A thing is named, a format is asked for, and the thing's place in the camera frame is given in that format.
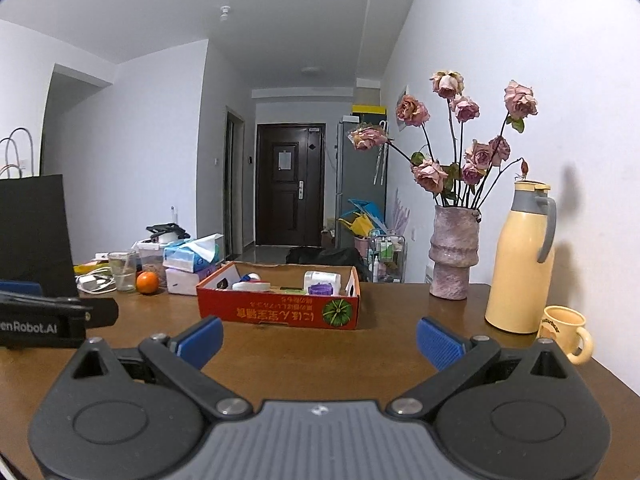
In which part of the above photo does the blue tissue pack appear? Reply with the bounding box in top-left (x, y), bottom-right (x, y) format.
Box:
top-left (162, 233), bottom-right (224, 273)

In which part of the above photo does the white cable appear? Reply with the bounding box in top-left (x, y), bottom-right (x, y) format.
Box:
top-left (75, 267), bottom-right (117, 295)

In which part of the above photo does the grey refrigerator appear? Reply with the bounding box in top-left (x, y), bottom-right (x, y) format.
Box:
top-left (336, 116), bottom-right (388, 246)

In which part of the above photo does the purple white tissue pack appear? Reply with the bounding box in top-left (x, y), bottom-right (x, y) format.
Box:
top-left (165, 262), bottom-right (223, 295)

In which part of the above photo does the dried pink rose bouquet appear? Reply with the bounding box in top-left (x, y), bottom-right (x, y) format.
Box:
top-left (348, 70), bottom-right (540, 211)

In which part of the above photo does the dark interior door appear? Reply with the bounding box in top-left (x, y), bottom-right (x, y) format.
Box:
top-left (225, 107), bottom-right (246, 261)

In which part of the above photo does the dark brown entrance door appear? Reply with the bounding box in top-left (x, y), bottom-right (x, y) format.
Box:
top-left (256, 122), bottom-right (326, 248)

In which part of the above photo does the yellow mug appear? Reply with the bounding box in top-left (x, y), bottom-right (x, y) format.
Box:
top-left (537, 305), bottom-right (595, 366)

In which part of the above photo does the metal trolley cart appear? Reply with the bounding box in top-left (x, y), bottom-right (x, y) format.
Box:
top-left (369, 230), bottom-right (406, 283)

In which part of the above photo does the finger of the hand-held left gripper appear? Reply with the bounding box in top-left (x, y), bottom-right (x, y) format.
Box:
top-left (0, 281), bottom-right (42, 297)

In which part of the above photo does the yellow thermos jug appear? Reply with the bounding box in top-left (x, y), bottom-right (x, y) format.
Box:
top-left (484, 180), bottom-right (557, 335)

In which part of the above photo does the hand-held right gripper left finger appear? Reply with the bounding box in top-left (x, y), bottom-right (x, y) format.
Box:
top-left (70, 316), bottom-right (252, 418)

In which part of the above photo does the red printed cardboard box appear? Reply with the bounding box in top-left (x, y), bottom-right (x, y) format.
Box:
top-left (196, 261), bottom-right (362, 331)

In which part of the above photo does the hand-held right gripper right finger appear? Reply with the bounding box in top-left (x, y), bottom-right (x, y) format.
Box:
top-left (387, 316), bottom-right (574, 418)

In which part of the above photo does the blue folding stool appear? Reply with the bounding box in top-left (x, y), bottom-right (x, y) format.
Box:
top-left (347, 199), bottom-right (386, 231)

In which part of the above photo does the clear drinking glass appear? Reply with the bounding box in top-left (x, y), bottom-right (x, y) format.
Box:
top-left (107, 251), bottom-right (138, 293)

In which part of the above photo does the black paper bag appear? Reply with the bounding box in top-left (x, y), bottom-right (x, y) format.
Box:
top-left (0, 127), bottom-right (80, 286)

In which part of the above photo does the pink ceramic vase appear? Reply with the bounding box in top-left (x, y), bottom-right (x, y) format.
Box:
top-left (428, 204), bottom-right (482, 301)

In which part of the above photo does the yellow black box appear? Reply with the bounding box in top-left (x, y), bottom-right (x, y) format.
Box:
top-left (351, 104), bottom-right (388, 123)

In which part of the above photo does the cotton swab container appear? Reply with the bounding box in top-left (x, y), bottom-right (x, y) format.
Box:
top-left (303, 271), bottom-right (341, 296)

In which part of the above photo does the clear pet food container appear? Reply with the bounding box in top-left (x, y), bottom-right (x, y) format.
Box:
top-left (132, 240), bottom-right (168, 281)

